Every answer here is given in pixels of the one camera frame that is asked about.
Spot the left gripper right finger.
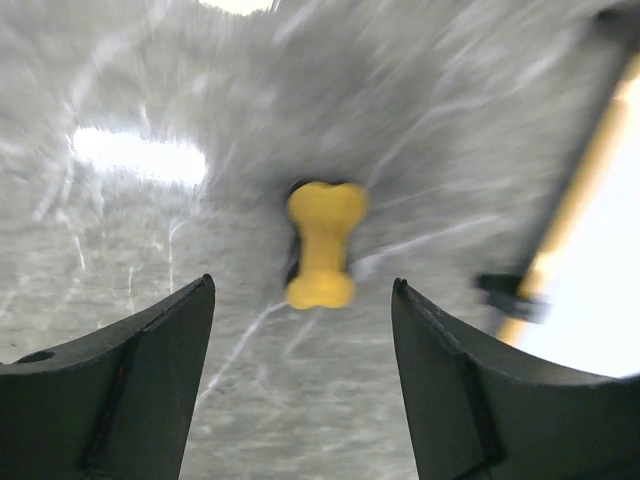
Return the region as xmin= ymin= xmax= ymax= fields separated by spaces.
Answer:
xmin=391 ymin=279 xmax=639 ymax=479

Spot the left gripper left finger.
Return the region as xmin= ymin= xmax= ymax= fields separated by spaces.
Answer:
xmin=1 ymin=275 xmax=215 ymax=479

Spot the yellow bone-shaped eraser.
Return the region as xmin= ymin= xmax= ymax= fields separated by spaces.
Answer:
xmin=286 ymin=181 xmax=369 ymax=310

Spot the yellow-framed whiteboard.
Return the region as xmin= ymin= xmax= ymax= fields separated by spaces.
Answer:
xmin=497 ymin=44 xmax=640 ymax=379

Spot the wire whiteboard stand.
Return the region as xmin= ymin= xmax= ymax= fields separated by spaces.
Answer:
xmin=475 ymin=273 xmax=548 ymax=324

